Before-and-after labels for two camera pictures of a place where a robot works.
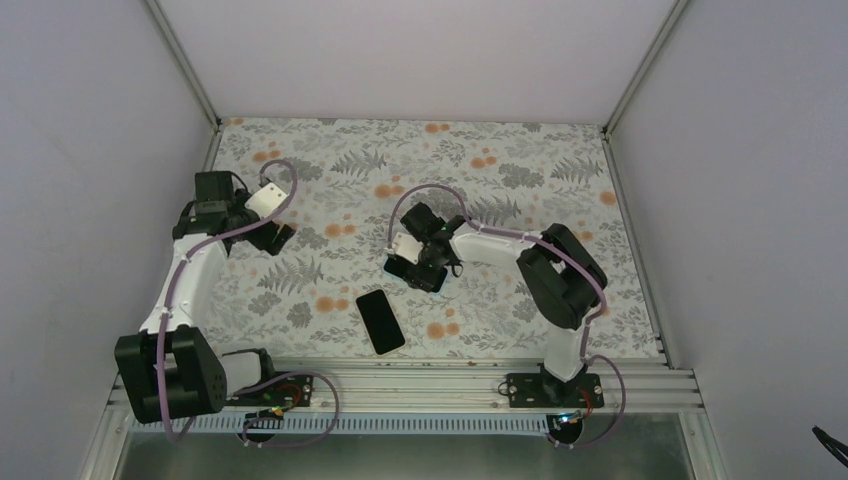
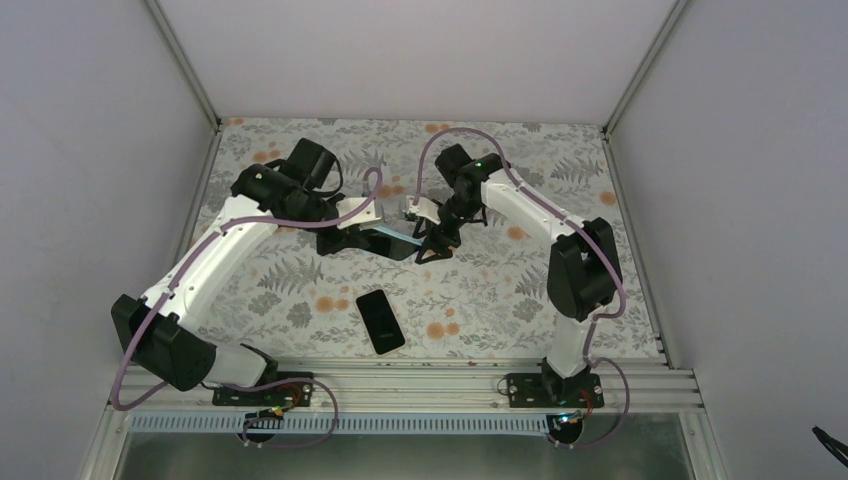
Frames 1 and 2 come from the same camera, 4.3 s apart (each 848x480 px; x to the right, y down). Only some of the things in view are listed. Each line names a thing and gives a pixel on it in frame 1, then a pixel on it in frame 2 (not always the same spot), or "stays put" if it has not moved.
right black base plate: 544,390 stays put
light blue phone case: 424,291 → 394,235
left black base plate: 293,390 stays put
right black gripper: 418,284 → 436,234
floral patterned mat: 518,177 stays put
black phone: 434,277 → 383,244
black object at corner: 837,449 stays put
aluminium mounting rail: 469,385 stays put
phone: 381,322 stays put
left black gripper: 263,242 → 347,239
